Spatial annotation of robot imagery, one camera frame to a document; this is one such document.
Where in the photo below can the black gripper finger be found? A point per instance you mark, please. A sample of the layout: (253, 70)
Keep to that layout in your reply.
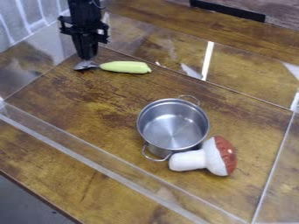
(92, 47)
(80, 46)

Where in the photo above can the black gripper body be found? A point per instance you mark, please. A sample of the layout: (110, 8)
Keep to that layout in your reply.
(84, 20)

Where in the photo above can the green handled metal spoon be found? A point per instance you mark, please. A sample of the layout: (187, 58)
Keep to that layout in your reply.
(131, 67)

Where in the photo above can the black bar in background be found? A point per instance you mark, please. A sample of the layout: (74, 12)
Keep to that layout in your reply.
(228, 10)

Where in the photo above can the small steel pot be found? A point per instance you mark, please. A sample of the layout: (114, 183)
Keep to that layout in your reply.
(172, 125)

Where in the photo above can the plush red white mushroom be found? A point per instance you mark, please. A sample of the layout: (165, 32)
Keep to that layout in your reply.
(216, 156)

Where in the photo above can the clear acrylic enclosure wall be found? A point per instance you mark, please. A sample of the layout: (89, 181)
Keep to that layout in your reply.
(69, 145)

